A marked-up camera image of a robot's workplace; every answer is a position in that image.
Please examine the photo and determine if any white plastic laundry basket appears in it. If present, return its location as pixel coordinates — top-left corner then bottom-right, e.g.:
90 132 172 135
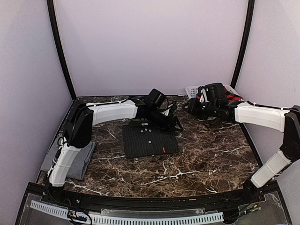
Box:
185 84 239 99

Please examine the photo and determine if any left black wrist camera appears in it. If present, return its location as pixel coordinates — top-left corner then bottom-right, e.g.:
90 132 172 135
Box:
144 89 167 108

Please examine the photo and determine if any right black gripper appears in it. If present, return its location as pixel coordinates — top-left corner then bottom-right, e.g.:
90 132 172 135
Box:
181 97 218 120

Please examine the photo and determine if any black pinstriped long sleeve shirt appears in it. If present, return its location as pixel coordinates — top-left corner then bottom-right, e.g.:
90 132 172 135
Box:
122 120 180 158

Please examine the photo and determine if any white slotted cable duct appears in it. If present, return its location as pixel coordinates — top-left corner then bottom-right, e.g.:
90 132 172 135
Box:
30 200 224 225

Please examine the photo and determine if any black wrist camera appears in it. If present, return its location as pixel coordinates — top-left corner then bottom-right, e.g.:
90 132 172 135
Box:
144 89 167 108
196 82 227 105

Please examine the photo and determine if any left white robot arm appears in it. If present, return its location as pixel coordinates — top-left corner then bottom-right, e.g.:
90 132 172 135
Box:
46 93 183 204

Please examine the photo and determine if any left black frame post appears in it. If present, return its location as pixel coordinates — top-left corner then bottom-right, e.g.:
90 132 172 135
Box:
46 0 77 101

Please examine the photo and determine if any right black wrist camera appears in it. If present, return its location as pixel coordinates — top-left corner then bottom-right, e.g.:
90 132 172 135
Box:
196 82 227 105

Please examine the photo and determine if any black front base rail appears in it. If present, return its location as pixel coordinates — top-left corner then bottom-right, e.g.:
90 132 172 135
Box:
28 180 279 213

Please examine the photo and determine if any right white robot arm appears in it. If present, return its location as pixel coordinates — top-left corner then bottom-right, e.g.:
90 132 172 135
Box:
183 98 300 203

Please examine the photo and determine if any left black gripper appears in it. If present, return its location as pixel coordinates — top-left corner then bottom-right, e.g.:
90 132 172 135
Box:
147 106 182 132

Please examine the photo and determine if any red black plaid shirt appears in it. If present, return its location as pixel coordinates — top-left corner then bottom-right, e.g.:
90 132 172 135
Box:
196 86 243 103

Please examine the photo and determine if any grey shirt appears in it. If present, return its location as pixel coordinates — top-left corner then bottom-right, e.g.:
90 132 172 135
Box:
40 141 96 180

